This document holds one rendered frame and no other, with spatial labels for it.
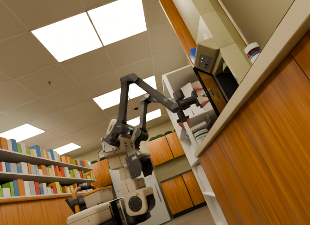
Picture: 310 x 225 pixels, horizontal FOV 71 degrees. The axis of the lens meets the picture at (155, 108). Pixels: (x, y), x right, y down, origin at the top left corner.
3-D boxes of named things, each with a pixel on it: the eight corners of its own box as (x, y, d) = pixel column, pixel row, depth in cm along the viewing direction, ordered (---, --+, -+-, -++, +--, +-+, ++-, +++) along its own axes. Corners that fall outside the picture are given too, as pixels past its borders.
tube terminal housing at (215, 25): (272, 113, 157) (223, 33, 183) (295, 96, 127) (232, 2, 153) (240, 126, 156) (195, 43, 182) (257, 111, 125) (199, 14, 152)
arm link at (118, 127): (124, 77, 171) (118, 73, 162) (140, 77, 168) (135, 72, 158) (118, 134, 163) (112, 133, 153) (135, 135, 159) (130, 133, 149)
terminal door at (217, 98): (236, 119, 156) (211, 74, 170) (220, 119, 132) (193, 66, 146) (235, 120, 157) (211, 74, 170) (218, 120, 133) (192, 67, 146)
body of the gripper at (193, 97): (193, 90, 149) (183, 94, 148) (200, 103, 145) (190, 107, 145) (193, 94, 155) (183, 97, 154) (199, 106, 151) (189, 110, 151)
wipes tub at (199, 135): (212, 145, 203) (205, 130, 208) (215, 142, 190) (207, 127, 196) (199, 150, 202) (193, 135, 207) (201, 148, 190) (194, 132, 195)
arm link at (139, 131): (145, 101, 223) (138, 97, 217) (155, 97, 215) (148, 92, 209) (142, 142, 200) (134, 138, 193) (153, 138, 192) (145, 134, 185)
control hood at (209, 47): (211, 72, 172) (205, 62, 175) (219, 48, 141) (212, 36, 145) (198, 77, 171) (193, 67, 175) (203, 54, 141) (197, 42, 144)
